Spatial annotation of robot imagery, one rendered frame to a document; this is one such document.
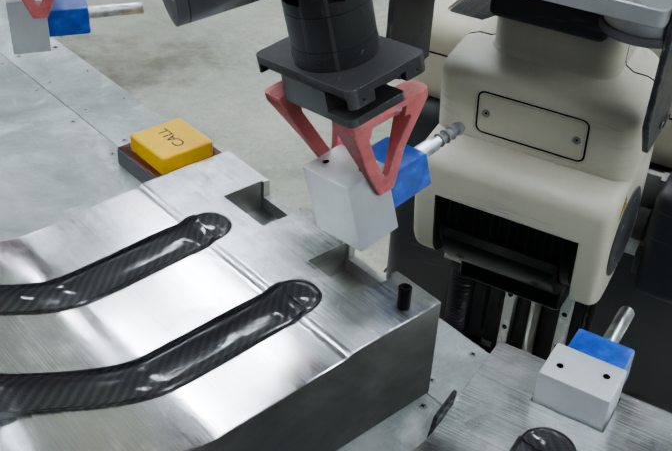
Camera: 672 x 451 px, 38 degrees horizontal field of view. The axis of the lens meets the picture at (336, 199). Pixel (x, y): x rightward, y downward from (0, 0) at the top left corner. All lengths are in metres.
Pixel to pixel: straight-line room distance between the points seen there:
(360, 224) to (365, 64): 0.12
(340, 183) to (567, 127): 0.41
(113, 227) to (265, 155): 1.79
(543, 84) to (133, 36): 2.31
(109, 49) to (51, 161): 2.11
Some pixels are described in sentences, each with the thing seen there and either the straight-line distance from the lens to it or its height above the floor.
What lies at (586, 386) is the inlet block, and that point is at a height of 0.88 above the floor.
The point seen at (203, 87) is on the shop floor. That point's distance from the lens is 2.89.
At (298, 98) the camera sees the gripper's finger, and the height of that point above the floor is 1.04.
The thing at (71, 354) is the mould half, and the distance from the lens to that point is 0.66.
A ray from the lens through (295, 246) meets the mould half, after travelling 0.75.
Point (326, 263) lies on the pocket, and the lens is 0.75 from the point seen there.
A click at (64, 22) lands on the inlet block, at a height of 0.93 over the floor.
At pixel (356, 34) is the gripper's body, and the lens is 0.62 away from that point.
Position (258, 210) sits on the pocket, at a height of 0.86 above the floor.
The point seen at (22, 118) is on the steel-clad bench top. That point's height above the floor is 0.80.
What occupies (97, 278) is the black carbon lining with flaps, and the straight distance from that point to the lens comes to 0.75.
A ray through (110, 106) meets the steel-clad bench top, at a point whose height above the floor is 0.80.
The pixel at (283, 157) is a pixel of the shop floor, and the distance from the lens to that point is 2.56.
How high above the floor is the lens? 1.34
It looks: 34 degrees down
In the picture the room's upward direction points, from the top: 3 degrees clockwise
